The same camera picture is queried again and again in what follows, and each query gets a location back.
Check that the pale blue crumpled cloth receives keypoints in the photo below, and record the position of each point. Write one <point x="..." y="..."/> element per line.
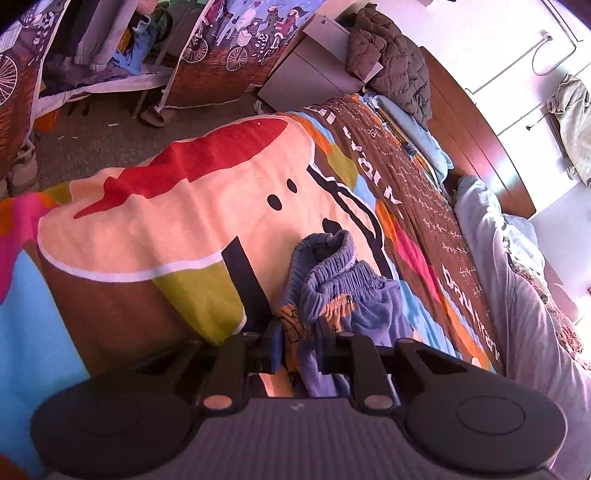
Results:
<point x="521" y="240"/>

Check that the light blue pillow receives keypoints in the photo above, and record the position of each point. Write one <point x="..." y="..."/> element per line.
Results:
<point x="415" y="134"/>

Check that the pale hanging garment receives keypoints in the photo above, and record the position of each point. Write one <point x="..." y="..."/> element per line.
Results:
<point x="572" y="124"/>

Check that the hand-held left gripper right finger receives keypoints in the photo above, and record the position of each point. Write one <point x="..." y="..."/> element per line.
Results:
<point x="324" y="348"/>

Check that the brown puffy jacket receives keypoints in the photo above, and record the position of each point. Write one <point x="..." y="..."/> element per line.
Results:
<point x="392" y="60"/>

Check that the white nightstand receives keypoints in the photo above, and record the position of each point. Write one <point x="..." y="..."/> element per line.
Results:
<point x="314" y="78"/>

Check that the brown slipper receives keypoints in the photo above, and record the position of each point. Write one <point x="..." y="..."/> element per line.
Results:
<point x="157" y="116"/>

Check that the colourful printed blanket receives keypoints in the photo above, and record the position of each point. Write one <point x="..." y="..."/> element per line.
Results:
<point x="138" y="221"/>

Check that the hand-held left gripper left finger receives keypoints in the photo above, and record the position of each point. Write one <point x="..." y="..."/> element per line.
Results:
<point x="275" y="344"/>

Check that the grey shoe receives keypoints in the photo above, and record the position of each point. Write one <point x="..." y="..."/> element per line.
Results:
<point x="23" y="170"/>

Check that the grey duvet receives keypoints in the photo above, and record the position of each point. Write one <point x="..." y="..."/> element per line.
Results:
<point x="517" y="323"/>

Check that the grey hanging trousers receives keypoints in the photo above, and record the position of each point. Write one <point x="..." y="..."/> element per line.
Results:
<point x="101" y="32"/>

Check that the floral patterned cloth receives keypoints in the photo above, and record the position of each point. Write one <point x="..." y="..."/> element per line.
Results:
<point x="563" y="327"/>

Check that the printed wardrobe cover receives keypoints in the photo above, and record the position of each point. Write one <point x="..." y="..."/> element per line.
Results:
<point x="221" y="60"/>
<point x="18" y="78"/>

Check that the wooden headboard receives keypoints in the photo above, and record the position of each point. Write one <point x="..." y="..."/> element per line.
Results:
<point x="475" y="138"/>

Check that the purple pants with orange print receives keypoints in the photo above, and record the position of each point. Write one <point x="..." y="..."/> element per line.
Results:
<point x="369" y="304"/>

